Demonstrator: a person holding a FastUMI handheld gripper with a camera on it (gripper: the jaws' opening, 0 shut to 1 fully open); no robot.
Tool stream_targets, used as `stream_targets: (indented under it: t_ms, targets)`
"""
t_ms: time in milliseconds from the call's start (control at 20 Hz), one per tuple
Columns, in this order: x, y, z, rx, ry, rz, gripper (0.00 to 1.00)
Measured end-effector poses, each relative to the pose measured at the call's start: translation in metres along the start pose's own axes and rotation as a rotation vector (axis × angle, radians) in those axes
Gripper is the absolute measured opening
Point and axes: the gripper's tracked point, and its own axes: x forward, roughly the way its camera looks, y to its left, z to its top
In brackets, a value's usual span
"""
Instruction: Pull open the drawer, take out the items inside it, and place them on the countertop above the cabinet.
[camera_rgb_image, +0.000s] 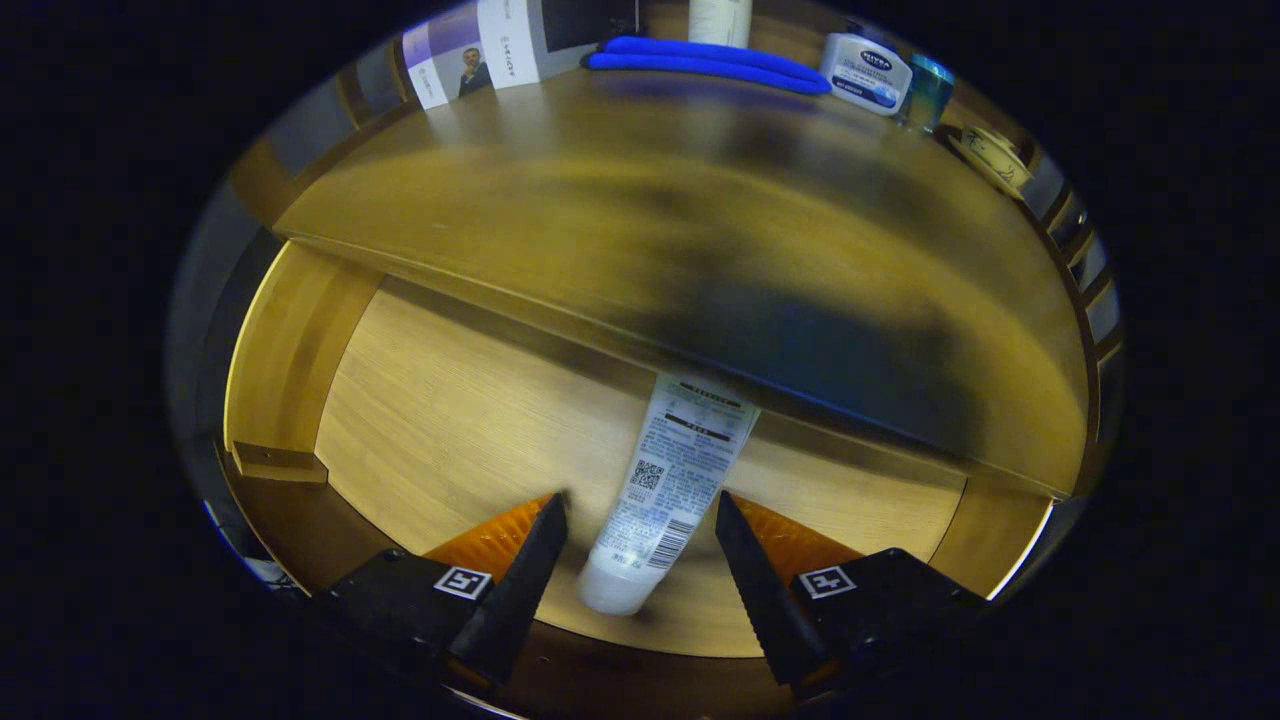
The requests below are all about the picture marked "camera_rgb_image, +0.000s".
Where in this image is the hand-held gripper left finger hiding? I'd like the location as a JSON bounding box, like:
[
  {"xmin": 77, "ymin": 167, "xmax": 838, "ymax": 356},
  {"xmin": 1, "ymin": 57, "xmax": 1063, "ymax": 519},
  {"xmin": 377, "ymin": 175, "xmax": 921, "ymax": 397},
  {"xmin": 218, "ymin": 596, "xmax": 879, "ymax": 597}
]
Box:
[{"xmin": 310, "ymin": 490, "xmax": 571, "ymax": 701}]

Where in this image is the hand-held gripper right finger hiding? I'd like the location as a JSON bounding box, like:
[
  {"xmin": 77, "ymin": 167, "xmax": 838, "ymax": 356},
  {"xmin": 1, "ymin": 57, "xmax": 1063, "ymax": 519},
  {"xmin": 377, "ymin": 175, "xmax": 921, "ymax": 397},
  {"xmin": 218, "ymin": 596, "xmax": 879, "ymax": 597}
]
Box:
[{"xmin": 714, "ymin": 490, "xmax": 991, "ymax": 701}]

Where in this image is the white tube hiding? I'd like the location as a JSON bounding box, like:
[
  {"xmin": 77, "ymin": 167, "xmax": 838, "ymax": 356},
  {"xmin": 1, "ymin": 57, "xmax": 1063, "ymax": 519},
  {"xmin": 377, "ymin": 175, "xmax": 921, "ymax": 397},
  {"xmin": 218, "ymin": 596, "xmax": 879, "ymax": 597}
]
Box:
[{"xmin": 577, "ymin": 373, "xmax": 761, "ymax": 617}]

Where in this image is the wooden drawer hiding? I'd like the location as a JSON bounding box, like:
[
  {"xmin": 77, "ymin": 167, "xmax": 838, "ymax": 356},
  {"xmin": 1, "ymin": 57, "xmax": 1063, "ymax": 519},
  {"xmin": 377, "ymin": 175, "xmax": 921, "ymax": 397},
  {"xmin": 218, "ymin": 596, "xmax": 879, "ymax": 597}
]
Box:
[{"xmin": 180, "ymin": 240, "xmax": 1061, "ymax": 716}]

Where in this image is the wooden countertop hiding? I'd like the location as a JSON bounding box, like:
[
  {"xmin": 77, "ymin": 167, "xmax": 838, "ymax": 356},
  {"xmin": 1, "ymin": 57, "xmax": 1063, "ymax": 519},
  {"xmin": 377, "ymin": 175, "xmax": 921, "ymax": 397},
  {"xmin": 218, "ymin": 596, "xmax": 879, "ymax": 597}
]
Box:
[{"xmin": 270, "ymin": 40, "xmax": 1091, "ymax": 496}]

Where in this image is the wooden cabinet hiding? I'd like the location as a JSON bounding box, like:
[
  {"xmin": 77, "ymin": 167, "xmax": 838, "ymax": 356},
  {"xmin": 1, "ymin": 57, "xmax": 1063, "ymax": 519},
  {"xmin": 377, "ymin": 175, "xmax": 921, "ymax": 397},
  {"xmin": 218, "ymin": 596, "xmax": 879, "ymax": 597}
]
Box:
[{"xmin": 165, "ymin": 0, "xmax": 1126, "ymax": 501}]

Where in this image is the ceramic lidded cup with saucer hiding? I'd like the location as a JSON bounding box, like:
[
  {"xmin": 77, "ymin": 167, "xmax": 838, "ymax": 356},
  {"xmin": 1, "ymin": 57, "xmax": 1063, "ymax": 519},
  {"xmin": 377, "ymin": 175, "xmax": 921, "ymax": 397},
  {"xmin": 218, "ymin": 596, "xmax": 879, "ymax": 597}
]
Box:
[{"xmin": 945, "ymin": 125, "xmax": 1036, "ymax": 199}]

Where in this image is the purple book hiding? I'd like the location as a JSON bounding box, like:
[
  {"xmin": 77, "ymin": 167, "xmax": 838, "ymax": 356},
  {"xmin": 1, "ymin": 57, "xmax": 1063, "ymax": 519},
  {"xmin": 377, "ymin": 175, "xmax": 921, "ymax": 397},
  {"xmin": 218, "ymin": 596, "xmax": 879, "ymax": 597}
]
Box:
[{"xmin": 402, "ymin": 5, "xmax": 493, "ymax": 111}]

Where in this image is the teal bottle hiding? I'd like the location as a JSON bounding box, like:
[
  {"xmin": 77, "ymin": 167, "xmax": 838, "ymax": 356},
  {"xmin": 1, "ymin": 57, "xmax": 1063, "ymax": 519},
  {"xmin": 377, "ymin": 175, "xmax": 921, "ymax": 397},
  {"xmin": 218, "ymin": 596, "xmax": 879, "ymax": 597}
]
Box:
[{"xmin": 900, "ymin": 55, "xmax": 956, "ymax": 136}]

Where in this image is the white bottle with blue cap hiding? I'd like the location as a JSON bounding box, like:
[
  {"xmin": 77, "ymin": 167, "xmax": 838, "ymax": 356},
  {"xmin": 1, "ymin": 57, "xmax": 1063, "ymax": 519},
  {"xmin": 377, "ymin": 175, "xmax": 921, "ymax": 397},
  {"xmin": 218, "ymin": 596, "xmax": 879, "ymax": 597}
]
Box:
[{"xmin": 820, "ymin": 30, "xmax": 913, "ymax": 117}]

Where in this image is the blue folded cloth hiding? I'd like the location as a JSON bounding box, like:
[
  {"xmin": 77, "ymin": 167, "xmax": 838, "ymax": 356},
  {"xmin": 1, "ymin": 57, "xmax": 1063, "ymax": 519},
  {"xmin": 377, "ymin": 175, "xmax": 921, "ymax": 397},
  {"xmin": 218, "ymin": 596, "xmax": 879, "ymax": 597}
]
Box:
[{"xmin": 583, "ymin": 36, "xmax": 833, "ymax": 97}]

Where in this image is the white book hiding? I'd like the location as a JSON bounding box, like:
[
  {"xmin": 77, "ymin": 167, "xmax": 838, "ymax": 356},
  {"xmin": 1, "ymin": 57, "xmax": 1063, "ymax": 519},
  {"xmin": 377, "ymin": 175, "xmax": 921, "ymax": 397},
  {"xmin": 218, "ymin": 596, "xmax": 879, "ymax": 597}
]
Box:
[{"xmin": 478, "ymin": 0, "xmax": 641, "ymax": 89}]

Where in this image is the white pump bottle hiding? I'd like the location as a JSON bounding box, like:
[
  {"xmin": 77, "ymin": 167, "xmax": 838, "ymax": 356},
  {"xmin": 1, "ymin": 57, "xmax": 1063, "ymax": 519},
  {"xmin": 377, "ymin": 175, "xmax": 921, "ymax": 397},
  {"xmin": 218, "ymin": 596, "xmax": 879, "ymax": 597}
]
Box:
[{"xmin": 688, "ymin": 0, "xmax": 753, "ymax": 49}]

